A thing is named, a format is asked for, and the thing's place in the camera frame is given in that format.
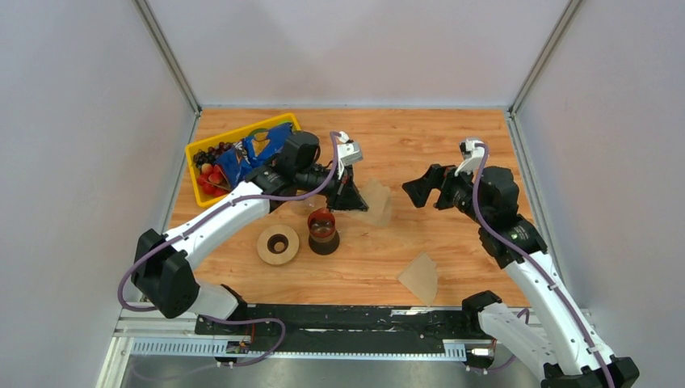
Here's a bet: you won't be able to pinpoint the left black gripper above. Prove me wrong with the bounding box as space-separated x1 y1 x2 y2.
296 159 369 213

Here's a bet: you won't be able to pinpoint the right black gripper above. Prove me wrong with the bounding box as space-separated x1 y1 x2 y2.
401 161 490 226

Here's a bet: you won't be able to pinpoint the brown paper filter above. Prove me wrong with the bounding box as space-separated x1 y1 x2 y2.
397 252 439 307
350 179 392 227

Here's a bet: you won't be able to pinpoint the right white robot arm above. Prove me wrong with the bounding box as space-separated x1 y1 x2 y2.
401 164 640 387

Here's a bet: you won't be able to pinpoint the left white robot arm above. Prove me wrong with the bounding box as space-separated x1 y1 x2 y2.
120 131 368 335

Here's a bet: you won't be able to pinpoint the brown glass dripper on base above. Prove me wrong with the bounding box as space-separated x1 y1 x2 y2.
307 208 340 255

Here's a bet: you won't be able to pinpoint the blue chips bag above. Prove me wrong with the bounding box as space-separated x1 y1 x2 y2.
214 122 294 188

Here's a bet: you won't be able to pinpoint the red strawberries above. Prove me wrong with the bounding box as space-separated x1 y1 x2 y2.
196 163 230 197

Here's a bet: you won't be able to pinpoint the yellow plastic basket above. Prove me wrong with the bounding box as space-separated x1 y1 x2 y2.
185 113 301 208

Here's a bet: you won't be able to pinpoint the dark grapes bunch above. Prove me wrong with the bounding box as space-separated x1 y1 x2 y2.
192 141 233 169

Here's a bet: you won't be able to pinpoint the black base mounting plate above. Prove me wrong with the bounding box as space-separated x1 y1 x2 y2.
195 304 492 355

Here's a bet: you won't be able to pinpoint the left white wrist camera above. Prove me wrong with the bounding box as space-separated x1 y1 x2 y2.
336 131 364 168

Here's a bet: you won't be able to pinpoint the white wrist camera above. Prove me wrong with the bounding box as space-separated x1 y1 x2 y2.
336 131 364 168
454 137 489 176

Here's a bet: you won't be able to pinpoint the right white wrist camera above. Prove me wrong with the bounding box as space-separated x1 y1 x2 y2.
454 137 489 176

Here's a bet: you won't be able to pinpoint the wooden dripper ring on table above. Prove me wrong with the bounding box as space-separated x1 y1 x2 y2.
256 223 300 267

